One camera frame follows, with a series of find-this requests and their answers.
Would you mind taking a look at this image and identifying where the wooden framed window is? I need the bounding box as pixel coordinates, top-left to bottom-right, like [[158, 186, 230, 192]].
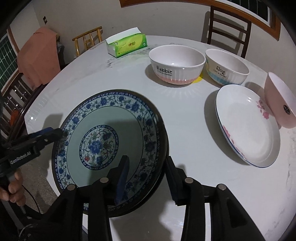
[[119, 0, 281, 41]]

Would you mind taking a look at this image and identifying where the pink cloth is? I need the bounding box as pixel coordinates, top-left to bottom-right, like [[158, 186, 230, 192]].
[[17, 27, 61, 89]]

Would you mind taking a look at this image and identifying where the pink bowl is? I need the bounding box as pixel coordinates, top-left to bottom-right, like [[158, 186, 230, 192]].
[[264, 72, 296, 128]]

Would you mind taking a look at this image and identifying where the yellow warning sticker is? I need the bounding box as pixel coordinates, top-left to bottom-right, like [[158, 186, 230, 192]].
[[193, 72, 203, 83]]

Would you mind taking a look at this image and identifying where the white pink-flower plate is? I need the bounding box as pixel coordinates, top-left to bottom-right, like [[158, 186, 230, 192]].
[[215, 84, 280, 168]]

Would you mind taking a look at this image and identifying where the large blue floral plate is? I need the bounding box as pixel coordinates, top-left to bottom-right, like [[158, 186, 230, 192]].
[[52, 89, 168, 217]]

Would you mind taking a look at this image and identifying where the bamboo chair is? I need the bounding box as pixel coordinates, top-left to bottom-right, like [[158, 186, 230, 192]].
[[72, 26, 103, 57]]

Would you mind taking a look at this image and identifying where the white Rabbit bowl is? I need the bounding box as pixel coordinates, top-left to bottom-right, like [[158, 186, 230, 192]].
[[149, 45, 206, 85]]

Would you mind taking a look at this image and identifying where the dark wooden chair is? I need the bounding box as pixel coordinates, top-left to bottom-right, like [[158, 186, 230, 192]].
[[207, 5, 253, 59]]

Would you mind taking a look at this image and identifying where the white Dog bowl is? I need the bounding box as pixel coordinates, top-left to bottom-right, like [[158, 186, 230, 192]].
[[205, 49, 250, 85]]

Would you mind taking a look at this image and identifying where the green tissue box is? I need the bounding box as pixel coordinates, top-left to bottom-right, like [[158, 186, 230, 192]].
[[106, 27, 147, 58]]

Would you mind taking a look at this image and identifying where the person's left hand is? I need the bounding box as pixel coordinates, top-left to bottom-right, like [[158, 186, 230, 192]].
[[0, 169, 26, 206]]

